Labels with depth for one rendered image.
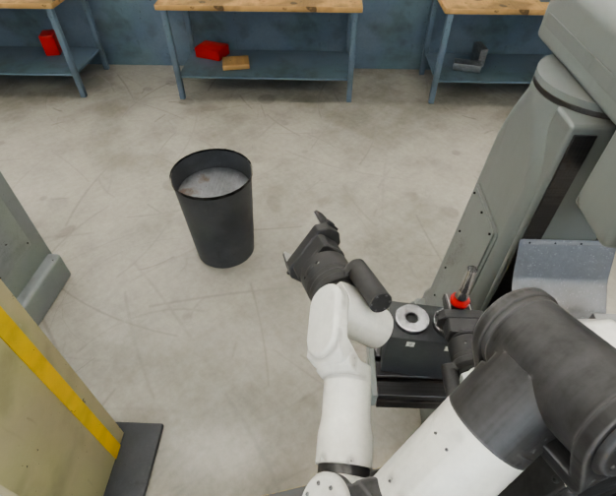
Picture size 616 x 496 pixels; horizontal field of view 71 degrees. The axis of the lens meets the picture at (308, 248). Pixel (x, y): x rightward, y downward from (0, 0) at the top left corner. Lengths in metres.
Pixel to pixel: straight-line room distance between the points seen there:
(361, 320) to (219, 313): 2.05
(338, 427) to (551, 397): 0.26
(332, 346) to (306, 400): 1.75
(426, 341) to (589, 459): 0.81
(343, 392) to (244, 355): 1.89
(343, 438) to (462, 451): 0.17
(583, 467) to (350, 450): 0.26
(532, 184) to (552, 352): 1.10
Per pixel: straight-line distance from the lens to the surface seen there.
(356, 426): 0.59
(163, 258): 3.03
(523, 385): 0.44
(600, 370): 0.42
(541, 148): 1.47
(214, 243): 2.68
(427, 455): 0.48
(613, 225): 1.26
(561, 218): 1.58
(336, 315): 0.60
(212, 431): 2.31
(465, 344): 1.06
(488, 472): 0.47
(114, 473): 2.34
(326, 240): 0.76
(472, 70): 4.88
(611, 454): 0.42
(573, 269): 1.70
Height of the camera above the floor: 2.12
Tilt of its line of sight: 46 degrees down
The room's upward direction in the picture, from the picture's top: straight up
